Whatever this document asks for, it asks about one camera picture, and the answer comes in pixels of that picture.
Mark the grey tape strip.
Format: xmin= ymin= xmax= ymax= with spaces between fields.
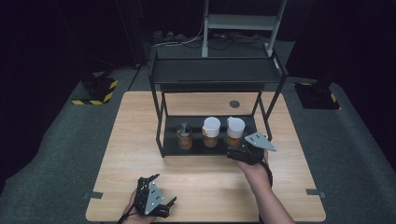
xmin=305 ymin=188 xmax=328 ymax=200
xmin=82 ymin=190 xmax=104 ymax=200

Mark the person's right hand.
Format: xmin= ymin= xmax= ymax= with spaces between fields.
xmin=236 ymin=148 xmax=273 ymax=189

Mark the silver lid glass spice jar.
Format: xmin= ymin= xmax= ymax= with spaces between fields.
xmin=176 ymin=121 xmax=194 ymax=151

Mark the black cable bundle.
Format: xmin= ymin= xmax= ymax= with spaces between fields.
xmin=183 ymin=31 xmax=269 ymax=51

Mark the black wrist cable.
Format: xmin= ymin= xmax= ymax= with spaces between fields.
xmin=116 ymin=199 xmax=139 ymax=224
xmin=257 ymin=159 xmax=275 ymax=189

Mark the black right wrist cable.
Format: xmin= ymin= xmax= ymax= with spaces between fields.
xmin=257 ymin=159 xmax=275 ymax=189

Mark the white cable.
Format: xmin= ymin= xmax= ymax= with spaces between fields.
xmin=150 ymin=17 xmax=206 ymax=49

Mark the white lid spice jar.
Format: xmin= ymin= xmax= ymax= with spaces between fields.
xmin=201 ymin=116 xmax=221 ymax=149
xmin=225 ymin=116 xmax=247 ymax=149

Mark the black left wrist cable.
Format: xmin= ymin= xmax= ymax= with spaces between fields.
xmin=116 ymin=199 xmax=139 ymax=224

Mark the black power strip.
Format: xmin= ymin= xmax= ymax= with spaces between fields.
xmin=151 ymin=30 xmax=188 ymax=43

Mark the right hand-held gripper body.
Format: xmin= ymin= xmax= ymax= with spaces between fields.
xmin=225 ymin=131 xmax=277 ymax=166

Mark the black metal two-tier shelf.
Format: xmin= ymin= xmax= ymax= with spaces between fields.
xmin=148 ymin=49 xmax=290 ymax=159

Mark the person's left hand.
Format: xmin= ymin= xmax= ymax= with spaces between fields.
xmin=121 ymin=189 xmax=157 ymax=224

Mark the black base with striped tape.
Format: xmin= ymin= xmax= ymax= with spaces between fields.
xmin=293 ymin=73 xmax=342 ymax=110
xmin=71 ymin=73 xmax=120 ymax=106

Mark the grey metal stand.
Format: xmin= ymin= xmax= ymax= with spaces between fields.
xmin=201 ymin=0 xmax=288 ymax=59

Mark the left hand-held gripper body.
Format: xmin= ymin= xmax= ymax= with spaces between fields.
xmin=134 ymin=176 xmax=172 ymax=218

